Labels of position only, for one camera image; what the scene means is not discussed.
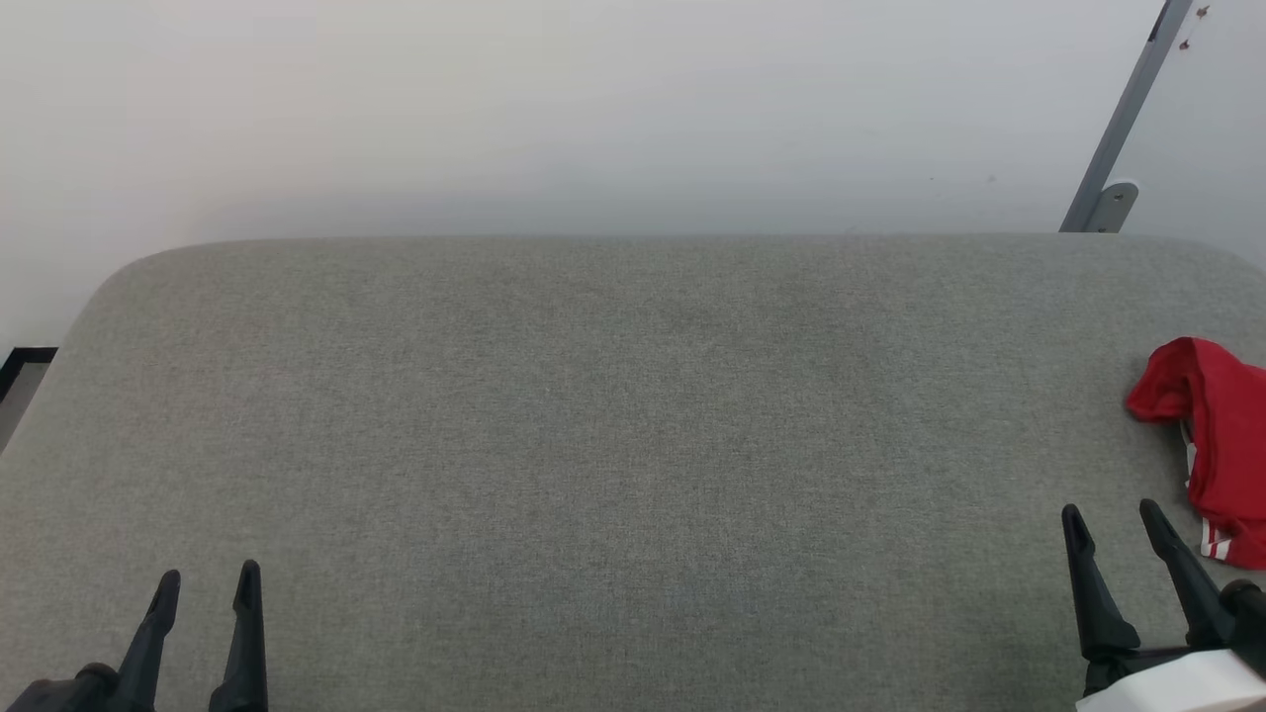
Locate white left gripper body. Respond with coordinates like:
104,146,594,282
0,663,122,712

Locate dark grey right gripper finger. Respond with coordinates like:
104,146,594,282
1138,498,1237,652
1060,503,1142,662

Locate red Bulls 23 jersey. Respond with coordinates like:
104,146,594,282
1125,336,1266,572

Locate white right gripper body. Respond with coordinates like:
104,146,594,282
1074,581,1266,712

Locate small grey metal bracket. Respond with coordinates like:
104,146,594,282
1088,181,1140,234

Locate grey metal post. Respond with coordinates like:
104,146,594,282
1058,0,1195,234

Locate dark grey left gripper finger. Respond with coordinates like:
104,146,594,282
107,570,183,712
208,560,270,712

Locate black floor strip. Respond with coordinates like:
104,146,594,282
0,347,59,404

